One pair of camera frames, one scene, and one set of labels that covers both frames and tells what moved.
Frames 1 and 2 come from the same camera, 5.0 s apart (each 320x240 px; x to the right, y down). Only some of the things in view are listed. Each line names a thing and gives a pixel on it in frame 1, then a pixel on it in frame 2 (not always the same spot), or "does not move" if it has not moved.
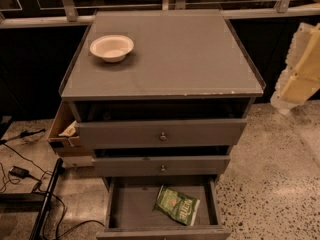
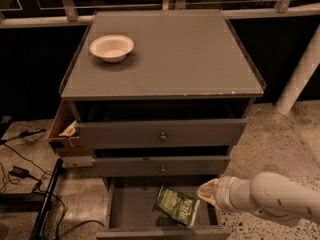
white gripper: x=301 y=71 → x=222 y=194
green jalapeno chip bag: x=179 y=207 does not move
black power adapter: x=20 y=173 does not move
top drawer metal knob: x=163 y=137 does not move
